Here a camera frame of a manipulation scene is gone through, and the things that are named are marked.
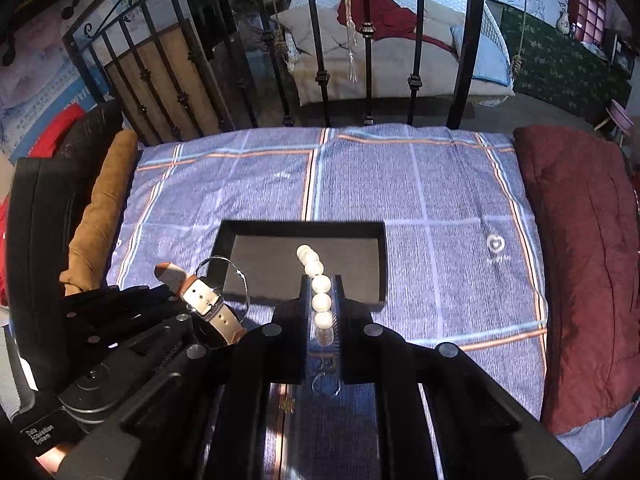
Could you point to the beige hanging swing bed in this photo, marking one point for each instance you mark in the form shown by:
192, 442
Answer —
325, 67

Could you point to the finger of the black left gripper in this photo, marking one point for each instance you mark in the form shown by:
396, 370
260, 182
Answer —
112, 313
200, 329

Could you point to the black iron bed frame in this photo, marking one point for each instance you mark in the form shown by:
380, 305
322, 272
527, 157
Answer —
245, 49

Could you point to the green patterned carpet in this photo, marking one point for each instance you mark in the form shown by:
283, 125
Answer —
559, 70

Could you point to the maroon quilted pillow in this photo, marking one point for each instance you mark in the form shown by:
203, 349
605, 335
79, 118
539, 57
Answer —
587, 221

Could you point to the black leather bag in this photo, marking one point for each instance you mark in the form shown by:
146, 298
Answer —
50, 190

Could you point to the blue plaid bed sheet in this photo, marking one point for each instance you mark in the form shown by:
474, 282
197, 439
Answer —
464, 256

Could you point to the black jewelry tray box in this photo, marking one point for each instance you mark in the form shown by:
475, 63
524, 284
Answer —
274, 256

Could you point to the wooden panel board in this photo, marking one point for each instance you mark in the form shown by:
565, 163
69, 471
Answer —
168, 92

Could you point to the white leather strap watch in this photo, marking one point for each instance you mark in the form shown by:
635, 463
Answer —
202, 300

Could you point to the person's left hand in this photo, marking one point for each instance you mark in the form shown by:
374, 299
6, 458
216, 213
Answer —
51, 460

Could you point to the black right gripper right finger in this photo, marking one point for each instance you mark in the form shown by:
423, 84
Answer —
372, 354

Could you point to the thin silver bangle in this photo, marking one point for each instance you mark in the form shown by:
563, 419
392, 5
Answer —
237, 271

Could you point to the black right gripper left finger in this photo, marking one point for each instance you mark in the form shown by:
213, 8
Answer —
257, 401

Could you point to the brown suede cushion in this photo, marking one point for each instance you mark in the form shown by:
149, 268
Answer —
93, 239

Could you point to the red cloth on swing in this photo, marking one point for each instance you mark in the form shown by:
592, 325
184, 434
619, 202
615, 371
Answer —
389, 19

